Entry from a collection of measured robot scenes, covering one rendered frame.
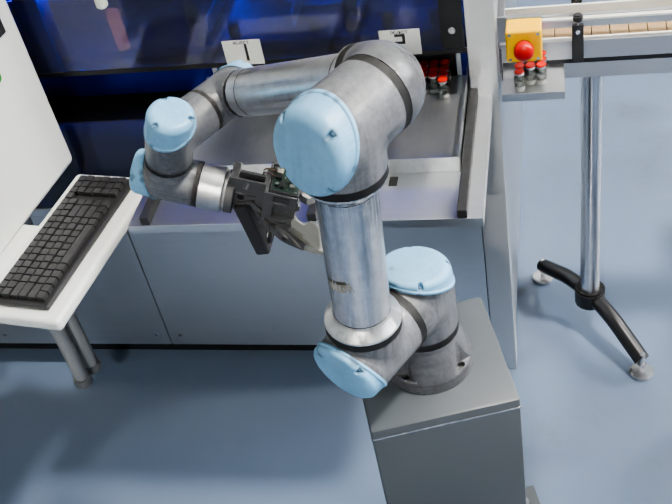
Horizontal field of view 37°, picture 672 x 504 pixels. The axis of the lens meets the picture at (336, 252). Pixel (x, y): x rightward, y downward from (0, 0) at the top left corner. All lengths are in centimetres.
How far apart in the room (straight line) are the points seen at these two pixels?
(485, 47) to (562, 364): 101
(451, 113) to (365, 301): 80
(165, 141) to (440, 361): 56
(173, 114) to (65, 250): 67
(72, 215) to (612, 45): 120
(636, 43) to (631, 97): 148
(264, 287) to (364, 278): 128
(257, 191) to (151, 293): 120
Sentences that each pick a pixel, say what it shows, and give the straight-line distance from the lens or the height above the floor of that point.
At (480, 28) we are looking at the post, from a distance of 207.
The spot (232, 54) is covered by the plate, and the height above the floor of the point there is 102.
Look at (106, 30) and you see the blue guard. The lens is 225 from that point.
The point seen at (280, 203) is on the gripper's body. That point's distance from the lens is 157.
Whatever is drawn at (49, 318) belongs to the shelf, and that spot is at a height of 80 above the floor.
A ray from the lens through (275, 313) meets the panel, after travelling 268.
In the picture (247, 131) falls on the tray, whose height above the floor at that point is 88.
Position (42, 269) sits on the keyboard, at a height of 83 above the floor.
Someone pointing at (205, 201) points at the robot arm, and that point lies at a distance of 159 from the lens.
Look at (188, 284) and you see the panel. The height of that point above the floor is 33.
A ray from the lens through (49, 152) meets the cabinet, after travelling 232.
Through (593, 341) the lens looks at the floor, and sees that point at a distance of 280.
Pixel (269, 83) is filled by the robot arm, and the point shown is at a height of 132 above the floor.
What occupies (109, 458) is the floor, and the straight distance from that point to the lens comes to 280.
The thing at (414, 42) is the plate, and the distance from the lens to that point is 209.
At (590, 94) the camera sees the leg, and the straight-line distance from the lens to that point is 233.
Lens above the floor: 207
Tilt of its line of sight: 41 degrees down
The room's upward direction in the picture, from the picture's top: 12 degrees counter-clockwise
